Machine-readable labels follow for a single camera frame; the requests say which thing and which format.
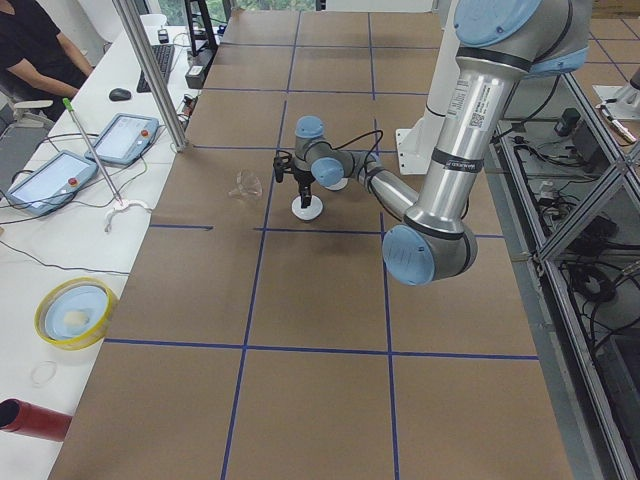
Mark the metal rod green handle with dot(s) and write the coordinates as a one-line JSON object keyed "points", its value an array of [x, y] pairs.
{"points": [[69, 107]]}

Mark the white enamel mug blue rim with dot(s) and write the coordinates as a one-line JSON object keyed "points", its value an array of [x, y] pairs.
{"points": [[341, 184]]}

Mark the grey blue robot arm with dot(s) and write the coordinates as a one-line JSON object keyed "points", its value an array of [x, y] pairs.
{"points": [[501, 42]]}

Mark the white curved hook piece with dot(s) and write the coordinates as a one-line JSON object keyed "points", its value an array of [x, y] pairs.
{"points": [[122, 206]]}

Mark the seated person black shirt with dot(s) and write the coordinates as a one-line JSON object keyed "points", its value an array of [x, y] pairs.
{"points": [[37, 60]]}

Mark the aluminium frame post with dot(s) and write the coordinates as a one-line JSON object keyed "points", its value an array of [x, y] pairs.
{"points": [[137, 35]]}

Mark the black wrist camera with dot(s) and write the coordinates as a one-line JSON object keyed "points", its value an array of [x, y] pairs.
{"points": [[282, 165]]}

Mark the near teach pendant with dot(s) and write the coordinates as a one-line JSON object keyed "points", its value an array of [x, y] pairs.
{"points": [[53, 184]]}

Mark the white ceramic lid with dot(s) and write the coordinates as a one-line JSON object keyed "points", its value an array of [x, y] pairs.
{"points": [[308, 213]]}

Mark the aluminium side rack frame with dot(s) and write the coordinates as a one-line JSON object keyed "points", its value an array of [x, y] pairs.
{"points": [[565, 177]]}

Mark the black computer mouse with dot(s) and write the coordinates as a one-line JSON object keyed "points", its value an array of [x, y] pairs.
{"points": [[119, 94]]}

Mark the red cylinder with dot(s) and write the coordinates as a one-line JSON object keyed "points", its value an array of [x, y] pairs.
{"points": [[24, 418]]}

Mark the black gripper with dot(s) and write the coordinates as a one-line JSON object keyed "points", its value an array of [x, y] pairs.
{"points": [[303, 178]]}

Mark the far teach pendant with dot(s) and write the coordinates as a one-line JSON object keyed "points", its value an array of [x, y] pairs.
{"points": [[125, 139]]}

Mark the yellow tape roll with plate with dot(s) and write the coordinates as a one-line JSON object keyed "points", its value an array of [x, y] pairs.
{"points": [[76, 314]]}

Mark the black device box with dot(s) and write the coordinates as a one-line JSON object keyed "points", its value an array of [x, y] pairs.
{"points": [[198, 68]]}

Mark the teach pendant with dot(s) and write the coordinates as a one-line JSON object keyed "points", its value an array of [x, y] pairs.
{"points": [[53, 184], [125, 139]]}

